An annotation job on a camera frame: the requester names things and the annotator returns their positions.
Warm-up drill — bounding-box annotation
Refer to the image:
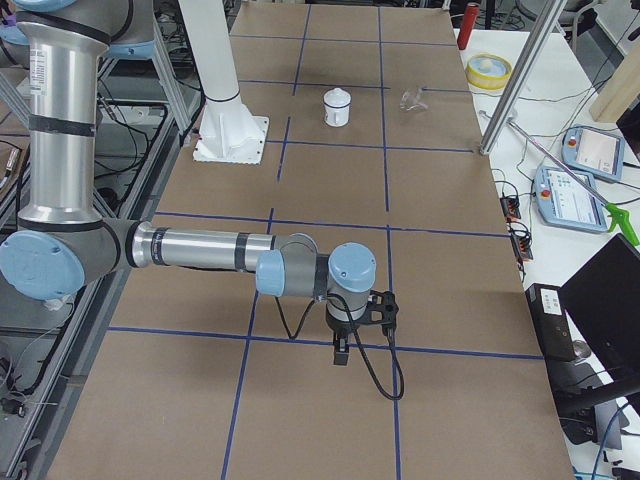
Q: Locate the white enamel cup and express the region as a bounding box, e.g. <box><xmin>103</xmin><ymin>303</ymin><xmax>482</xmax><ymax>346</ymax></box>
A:
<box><xmin>324</xmin><ymin>104</ymin><xmax>350</xmax><ymax>128</ymax></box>

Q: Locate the clear plastic funnel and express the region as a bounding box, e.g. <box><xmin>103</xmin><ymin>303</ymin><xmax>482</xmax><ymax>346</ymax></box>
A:
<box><xmin>399</xmin><ymin>87</ymin><xmax>428</xmax><ymax>112</ymax></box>

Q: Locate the orange black adapter lower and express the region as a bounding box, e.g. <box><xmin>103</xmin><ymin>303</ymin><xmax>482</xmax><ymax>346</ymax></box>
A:
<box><xmin>510</xmin><ymin>230</ymin><xmax>533</xmax><ymax>262</ymax></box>

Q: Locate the orange black adapter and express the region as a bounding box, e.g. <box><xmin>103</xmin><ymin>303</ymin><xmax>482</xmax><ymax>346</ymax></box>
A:
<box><xmin>500</xmin><ymin>195</ymin><xmax>521</xmax><ymax>221</ymax></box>
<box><xmin>510</xmin><ymin>230</ymin><xmax>533</xmax><ymax>262</ymax></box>

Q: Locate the black desktop computer box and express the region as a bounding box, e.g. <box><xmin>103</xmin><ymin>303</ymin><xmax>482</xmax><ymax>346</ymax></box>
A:
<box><xmin>525</xmin><ymin>283</ymin><xmax>575</xmax><ymax>362</ymax></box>

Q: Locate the orange black adapter upper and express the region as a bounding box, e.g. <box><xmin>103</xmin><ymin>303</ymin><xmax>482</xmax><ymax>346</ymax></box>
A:
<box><xmin>500</xmin><ymin>195</ymin><xmax>521</xmax><ymax>221</ymax></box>

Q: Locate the near teach pendant tablet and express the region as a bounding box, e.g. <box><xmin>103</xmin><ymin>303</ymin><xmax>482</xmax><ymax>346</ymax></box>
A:
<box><xmin>534</xmin><ymin>165</ymin><xmax>608</xmax><ymax>233</ymax></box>

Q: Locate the teach pendant tablet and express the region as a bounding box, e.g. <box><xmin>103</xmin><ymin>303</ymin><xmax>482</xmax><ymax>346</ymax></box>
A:
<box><xmin>561</xmin><ymin>125</ymin><xmax>624</xmax><ymax>183</ymax></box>
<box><xmin>534</xmin><ymin>165</ymin><xmax>608</xmax><ymax>233</ymax></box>

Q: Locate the black computer monitor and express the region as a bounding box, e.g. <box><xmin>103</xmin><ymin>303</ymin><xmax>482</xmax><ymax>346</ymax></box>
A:
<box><xmin>556</xmin><ymin>234</ymin><xmax>639</xmax><ymax>415</ymax></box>

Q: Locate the far teach pendant tablet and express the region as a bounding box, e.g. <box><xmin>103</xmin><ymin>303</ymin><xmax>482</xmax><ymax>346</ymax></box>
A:
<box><xmin>561</xmin><ymin>125</ymin><xmax>624</xmax><ymax>183</ymax></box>

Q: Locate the red cylinder tube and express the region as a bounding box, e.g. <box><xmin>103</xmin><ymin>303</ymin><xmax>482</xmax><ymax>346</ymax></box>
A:
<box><xmin>457</xmin><ymin>2</ymin><xmax>480</xmax><ymax>50</ymax></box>

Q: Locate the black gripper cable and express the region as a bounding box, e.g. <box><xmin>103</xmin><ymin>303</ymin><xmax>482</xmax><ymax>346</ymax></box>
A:
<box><xmin>273</xmin><ymin>293</ymin><xmax>405</xmax><ymax>401</ymax></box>

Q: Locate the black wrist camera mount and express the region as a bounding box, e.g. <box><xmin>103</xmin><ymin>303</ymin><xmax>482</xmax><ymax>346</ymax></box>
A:
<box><xmin>366</xmin><ymin>290</ymin><xmax>399</xmax><ymax>338</ymax></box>

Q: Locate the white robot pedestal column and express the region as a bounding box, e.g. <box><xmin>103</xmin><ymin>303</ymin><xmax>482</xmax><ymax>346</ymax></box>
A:
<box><xmin>179</xmin><ymin>0</ymin><xmax>269</xmax><ymax>165</ymax></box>

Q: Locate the aluminium frame post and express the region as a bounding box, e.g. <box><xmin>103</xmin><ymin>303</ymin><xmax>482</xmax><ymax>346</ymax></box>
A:
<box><xmin>479</xmin><ymin>0</ymin><xmax>566</xmax><ymax>155</ymax></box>

